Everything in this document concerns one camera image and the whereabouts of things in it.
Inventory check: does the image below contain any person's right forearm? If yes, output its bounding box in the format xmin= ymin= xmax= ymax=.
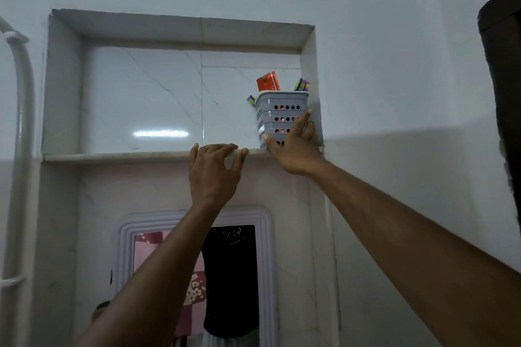
xmin=303 ymin=159 xmax=521 ymax=347

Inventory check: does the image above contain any dark wooden door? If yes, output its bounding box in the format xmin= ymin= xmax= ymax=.
xmin=477 ymin=0 xmax=521 ymax=237

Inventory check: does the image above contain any person's right hand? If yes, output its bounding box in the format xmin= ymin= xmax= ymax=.
xmin=262 ymin=108 xmax=327 ymax=176

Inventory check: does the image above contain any white wall pipe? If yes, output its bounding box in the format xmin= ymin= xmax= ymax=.
xmin=0 ymin=17 xmax=36 ymax=347

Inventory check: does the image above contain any white framed mirror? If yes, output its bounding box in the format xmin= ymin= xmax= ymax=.
xmin=116 ymin=206 xmax=280 ymax=347

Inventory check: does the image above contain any grey perforated plastic basket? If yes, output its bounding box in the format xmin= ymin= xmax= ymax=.
xmin=254 ymin=91 xmax=309 ymax=150

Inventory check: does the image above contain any red cardboard box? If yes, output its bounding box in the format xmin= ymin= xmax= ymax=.
xmin=256 ymin=71 xmax=281 ymax=93

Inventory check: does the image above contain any marble niche shelf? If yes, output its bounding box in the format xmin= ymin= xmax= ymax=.
xmin=42 ymin=146 xmax=326 ymax=163

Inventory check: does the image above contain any person's left hand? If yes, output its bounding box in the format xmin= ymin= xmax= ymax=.
xmin=188 ymin=143 xmax=249 ymax=212

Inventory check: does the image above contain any person's left forearm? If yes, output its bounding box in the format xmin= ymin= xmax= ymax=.
xmin=77 ymin=200 xmax=229 ymax=347

